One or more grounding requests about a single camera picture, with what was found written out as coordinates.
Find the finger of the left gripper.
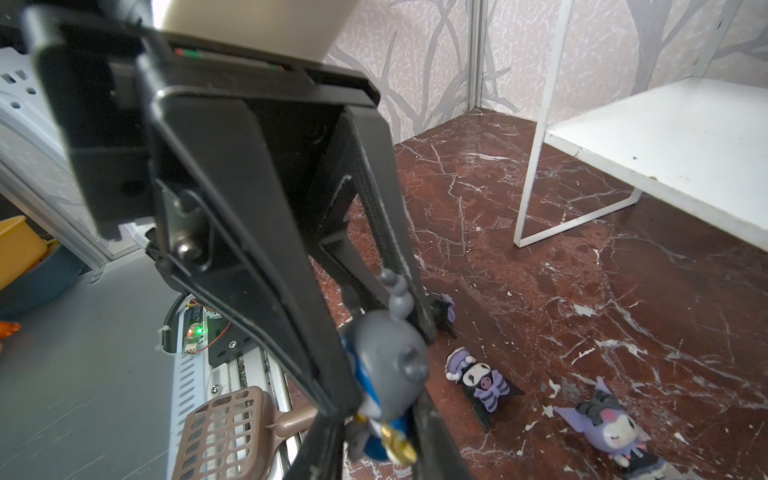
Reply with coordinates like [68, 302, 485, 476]
[308, 106, 437, 344]

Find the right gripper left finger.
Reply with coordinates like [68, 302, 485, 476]
[283, 414, 344, 480]

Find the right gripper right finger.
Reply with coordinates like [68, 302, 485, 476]
[412, 390, 474, 480]

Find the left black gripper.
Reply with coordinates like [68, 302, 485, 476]
[22, 5, 380, 417]

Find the small grey bunny figure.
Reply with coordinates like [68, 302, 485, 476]
[340, 269, 429, 466]

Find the white two-tier metal shelf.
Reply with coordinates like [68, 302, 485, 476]
[514, 1, 767, 250]

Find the purple bat Kuromi figure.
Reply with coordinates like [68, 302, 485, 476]
[444, 347, 525, 433]

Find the brown plastic litter scoop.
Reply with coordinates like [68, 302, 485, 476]
[171, 386, 317, 479]

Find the small circuit board with LED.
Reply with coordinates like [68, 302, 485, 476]
[183, 306, 208, 354]

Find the black Kuromi figure lying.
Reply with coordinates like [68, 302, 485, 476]
[427, 293, 457, 339]

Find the purple dress Kuromi figure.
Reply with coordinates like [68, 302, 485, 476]
[553, 376, 666, 480]

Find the blue plastic basin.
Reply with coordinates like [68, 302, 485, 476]
[1, 244, 87, 321]

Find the yellow plastic basin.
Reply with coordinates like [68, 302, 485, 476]
[0, 215, 47, 289]

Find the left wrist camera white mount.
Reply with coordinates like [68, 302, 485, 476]
[151, 0, 359, 62]

